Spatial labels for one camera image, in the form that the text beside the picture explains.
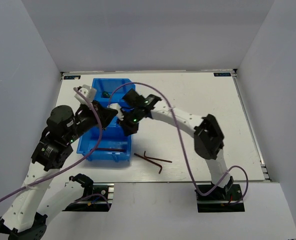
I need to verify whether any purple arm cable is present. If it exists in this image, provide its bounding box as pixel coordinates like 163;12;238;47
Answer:
0;86;104;211
108;81;249;206

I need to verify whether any blue storage bin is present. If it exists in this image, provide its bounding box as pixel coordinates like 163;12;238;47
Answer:
76;117;132;162
92;78;136;120

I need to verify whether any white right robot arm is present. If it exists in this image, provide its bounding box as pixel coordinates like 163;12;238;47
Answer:
118;89;234;200

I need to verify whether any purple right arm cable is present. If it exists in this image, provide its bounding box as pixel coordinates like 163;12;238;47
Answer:
108;81;249;206

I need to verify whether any green stubby screwdriver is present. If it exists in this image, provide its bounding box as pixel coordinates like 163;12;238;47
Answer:
101;91;111;99

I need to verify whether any long brown hex key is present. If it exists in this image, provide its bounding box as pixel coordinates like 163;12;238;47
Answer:
134;153;163;174

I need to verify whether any blue near storage bin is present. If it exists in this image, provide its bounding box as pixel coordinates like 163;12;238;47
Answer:
76;117;132;162

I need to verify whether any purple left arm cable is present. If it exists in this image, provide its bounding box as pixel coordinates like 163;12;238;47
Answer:
0;86;104;211

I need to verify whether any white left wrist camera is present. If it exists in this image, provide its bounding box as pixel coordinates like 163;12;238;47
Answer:
74;84;97;105

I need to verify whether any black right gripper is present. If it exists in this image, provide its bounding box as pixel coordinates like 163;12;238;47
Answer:
117;107;143;137

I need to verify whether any thick brown hex key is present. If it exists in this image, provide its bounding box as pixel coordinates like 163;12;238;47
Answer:
96;147;126;152

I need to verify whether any dark left corner label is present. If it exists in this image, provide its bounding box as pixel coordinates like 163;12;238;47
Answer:
63;75;81;80

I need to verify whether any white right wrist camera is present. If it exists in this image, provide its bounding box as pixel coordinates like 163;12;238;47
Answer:
108;103;125;121

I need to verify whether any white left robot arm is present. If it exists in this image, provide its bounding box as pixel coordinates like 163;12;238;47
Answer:
0;100;118;240

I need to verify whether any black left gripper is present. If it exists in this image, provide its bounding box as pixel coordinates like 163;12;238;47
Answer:
66;99;119;143

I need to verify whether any blue far storage bin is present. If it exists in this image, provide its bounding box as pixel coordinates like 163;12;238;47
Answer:
92;78;136;120

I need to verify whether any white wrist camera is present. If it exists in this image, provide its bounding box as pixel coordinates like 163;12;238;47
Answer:
108;103;125;121
74;84;97;105

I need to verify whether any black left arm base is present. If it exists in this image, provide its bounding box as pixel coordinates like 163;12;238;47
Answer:
63;183;115;212

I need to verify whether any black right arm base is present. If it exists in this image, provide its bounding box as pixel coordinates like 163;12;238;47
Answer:
195;184;245;213

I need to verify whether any dark right corner label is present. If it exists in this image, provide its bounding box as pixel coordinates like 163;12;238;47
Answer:
213;72;232;77

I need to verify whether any dark corner label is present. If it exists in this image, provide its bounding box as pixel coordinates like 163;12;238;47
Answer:
63;75;81;80
213;72;232;77

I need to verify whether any thin brown hex key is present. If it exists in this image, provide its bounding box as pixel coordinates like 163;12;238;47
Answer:
143;151;173;163

